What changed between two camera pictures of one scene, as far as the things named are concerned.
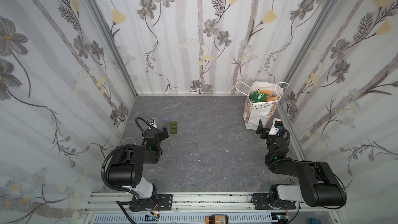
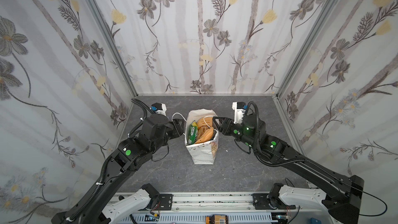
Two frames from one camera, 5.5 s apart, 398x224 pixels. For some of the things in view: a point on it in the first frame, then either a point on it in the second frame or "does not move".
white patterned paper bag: (263, 98) -> (203, 153)
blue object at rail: (315, 221) does not move
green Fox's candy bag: (257, 96) -> (193, 133)
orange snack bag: (270, 97) -> (205, 129)
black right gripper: (266, 131) -> (225, 126)
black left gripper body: (162, 133) -> (177, 127)
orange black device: (217, 219) does not move
